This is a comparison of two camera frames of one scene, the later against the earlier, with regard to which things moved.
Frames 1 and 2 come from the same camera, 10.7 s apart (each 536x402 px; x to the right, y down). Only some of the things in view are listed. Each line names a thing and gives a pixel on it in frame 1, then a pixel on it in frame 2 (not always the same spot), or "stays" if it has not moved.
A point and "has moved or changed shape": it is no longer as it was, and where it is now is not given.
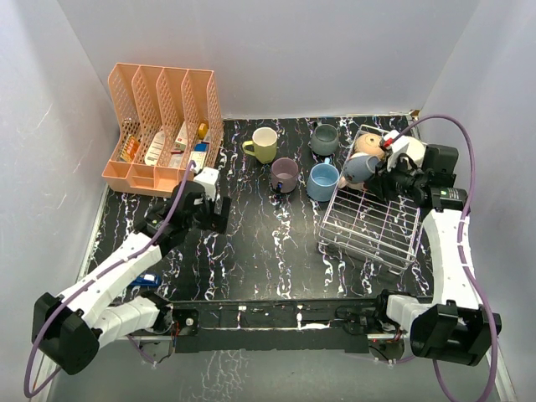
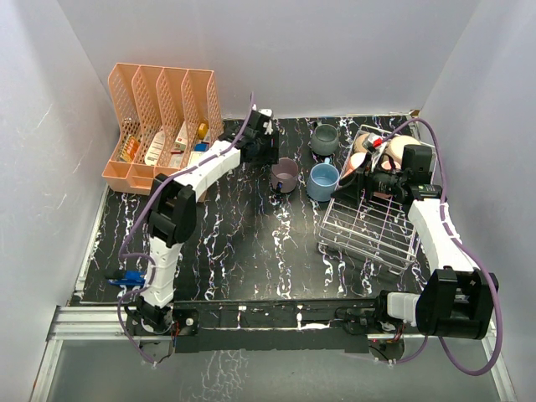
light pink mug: (343, 182) has moved or changed shape
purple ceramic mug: (285, 170) stays
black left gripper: (214, 222) -> (270, 156)
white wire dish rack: (366, 226) stays
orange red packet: (130, 149) stays
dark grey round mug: (325, 139) stays
